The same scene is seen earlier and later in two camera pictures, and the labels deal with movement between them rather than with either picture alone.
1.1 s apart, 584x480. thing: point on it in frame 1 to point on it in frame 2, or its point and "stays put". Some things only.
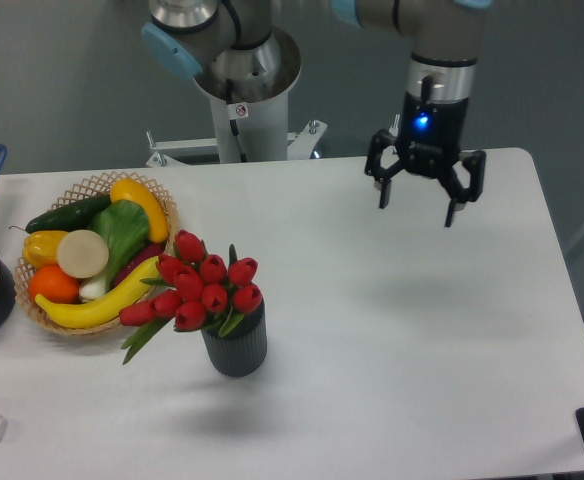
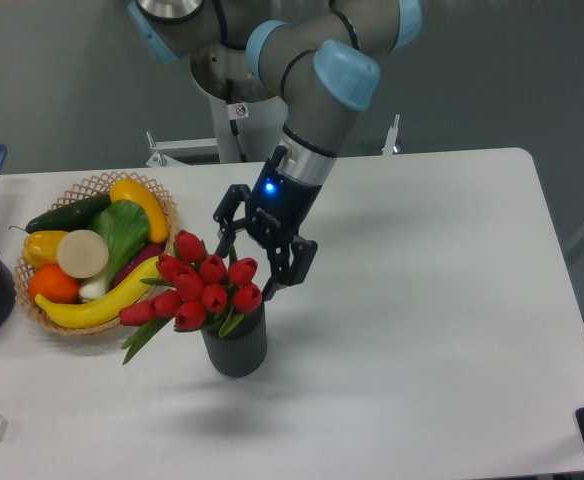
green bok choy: [124, 225] stays put
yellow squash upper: [126, 189] stays put
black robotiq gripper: [431, 130] to [278, 206]
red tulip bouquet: [204, 290] stays put
